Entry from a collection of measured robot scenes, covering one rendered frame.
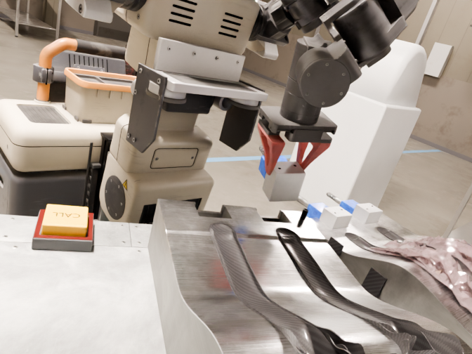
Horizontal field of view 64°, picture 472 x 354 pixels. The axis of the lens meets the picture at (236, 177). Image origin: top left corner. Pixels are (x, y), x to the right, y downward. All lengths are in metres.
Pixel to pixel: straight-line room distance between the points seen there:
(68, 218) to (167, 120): 0.36
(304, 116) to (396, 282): 0.30
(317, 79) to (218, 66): 0.43
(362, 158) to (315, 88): 2.32
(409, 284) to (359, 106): 2.22
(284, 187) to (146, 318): 0.27
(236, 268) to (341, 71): 0.27
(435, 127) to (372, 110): 5.73
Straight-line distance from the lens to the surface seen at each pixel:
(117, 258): 0.61
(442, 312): 0.63
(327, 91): 0.46
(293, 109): 0.54
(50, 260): 0.60
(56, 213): 0.63
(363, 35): 0.53
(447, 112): 8.37
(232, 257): 0.52
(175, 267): 0.47
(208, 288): 0.45
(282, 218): 0.67
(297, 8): 0.90
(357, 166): 2.78
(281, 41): 1.01
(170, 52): 0.78
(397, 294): 0.66
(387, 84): 2.78
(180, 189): 0.90
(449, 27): 8.64
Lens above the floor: 1.16
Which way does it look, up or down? 21 degrees down
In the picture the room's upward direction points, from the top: 16 degrees clockwise
